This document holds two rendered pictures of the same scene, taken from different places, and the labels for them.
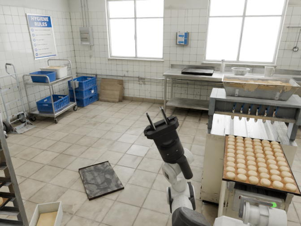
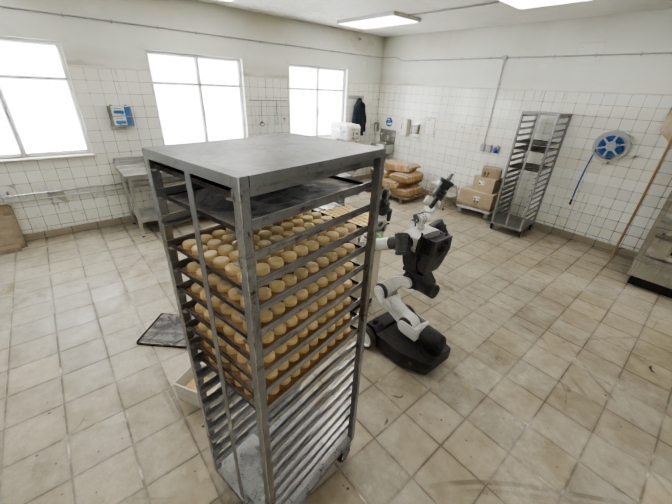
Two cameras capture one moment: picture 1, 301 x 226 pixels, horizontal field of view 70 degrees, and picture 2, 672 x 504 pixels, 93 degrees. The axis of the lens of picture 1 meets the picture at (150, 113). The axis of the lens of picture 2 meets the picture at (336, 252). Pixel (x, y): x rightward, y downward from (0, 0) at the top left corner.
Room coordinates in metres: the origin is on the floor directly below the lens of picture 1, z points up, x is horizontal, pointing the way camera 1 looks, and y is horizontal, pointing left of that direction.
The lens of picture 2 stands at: (-0.07, 1.84, 2.01)
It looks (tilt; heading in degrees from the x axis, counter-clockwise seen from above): 27 degrees down; 300
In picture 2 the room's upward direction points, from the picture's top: 3 degrees clockwise
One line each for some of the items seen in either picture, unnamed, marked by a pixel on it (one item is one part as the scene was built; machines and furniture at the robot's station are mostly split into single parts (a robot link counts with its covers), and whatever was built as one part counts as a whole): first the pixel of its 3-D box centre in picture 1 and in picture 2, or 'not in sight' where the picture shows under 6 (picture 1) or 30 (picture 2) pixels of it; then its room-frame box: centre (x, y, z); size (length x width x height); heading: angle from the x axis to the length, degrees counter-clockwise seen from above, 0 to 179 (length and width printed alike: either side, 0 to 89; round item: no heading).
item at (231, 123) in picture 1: (231, 121); not in sight; (1.95, -0.80, 0.87); 2.01 x 0.03 x 0.07; 161
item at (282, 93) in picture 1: (255, 88); not in sight; (1.80, -0.90, 1.25); 0.56 x 0.29 x 0.14; 71
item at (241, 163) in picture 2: not in sight; (283, 347); (0.68, 1.00, 0.93); 0.64 x 0.51 x 1.78; 82
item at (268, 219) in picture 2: not in sight; (318, 201); (0.48, 1.03, 1.68); 0.64 x 0.03 x 0.03; 82
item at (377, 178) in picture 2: not in sight; (361, 329); (0.41, 0.73, 0.97); 0.03 x 0.03 x 1.70; 82
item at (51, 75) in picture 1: (43, 76); not in sight; (4.07, 2.03, 0.87); 0.40 x 0.30 x 0.16; 75
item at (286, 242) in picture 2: not in sight; (317, 227); (0.48, 1.03, 1.59); 0.64 x 0.03 x 0.03; 82
